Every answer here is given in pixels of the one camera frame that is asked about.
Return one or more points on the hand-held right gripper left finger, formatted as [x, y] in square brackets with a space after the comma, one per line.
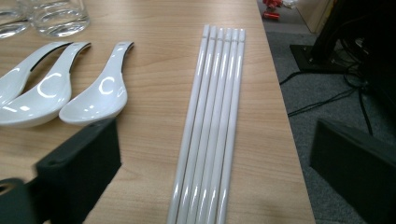
[77, 168]

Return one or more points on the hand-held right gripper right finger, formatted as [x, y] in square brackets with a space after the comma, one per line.
[355, 171]

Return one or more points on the white ceramic spoon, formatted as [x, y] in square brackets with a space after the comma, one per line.
[14, 82]
[96, 101]
[40, 101]

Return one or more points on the row of white chopsticks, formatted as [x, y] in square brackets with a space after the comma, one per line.
[214, 124]

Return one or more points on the black metal stand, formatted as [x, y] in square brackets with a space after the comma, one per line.
[311, 57]

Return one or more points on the black curtain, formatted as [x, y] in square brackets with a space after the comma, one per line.
[384, 46]

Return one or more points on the clear drinking glass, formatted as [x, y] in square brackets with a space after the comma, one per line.
[60, 21]
[12, 25]

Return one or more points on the small white object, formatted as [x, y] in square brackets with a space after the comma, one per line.
[291, 3]

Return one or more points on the small red object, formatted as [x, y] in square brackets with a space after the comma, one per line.
[272, 3]

